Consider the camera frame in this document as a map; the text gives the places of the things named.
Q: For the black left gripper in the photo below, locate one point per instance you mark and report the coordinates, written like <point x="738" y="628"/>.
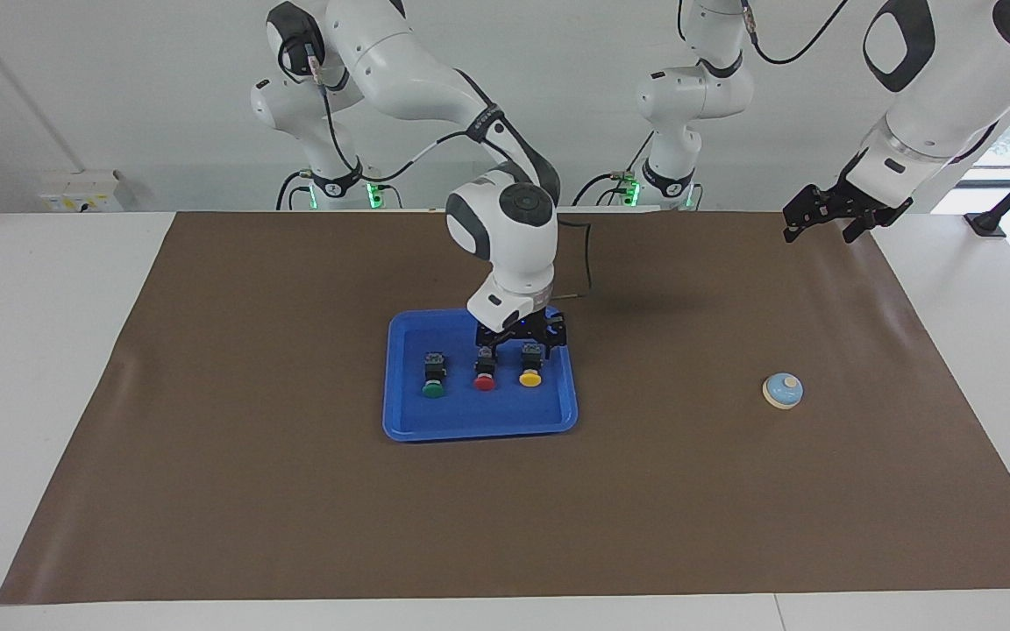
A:
<point x="838" y="204"/>

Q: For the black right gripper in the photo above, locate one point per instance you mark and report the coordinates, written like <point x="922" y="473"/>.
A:
<point x="522" y="331"/>

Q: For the yellow push button switch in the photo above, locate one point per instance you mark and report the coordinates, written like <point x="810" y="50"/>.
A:
<point x="529" y="379"/>

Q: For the red push button switch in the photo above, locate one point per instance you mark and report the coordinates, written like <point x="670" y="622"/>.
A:
<point x="485" y="382"/>

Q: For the green push button switch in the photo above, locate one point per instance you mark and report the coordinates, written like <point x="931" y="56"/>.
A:
<point x="434" y="388"/>

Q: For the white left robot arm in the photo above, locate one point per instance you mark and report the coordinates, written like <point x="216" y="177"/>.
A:
<point x="952" y="88"/>

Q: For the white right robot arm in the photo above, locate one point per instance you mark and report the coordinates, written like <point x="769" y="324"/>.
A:
<point x="400" y="70"/>

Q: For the blue plastic tray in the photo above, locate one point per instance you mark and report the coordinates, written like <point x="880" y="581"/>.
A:
<point x="479" y="412"/>

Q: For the light blue desk bell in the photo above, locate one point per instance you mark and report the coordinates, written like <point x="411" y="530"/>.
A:
<point x="783" y="392"/>

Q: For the brown table mat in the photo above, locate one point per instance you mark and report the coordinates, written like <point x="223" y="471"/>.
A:
<point x="295" y="508"/>

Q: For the white wall socket box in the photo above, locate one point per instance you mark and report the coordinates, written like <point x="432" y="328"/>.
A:
<point x="75" y="193"/>

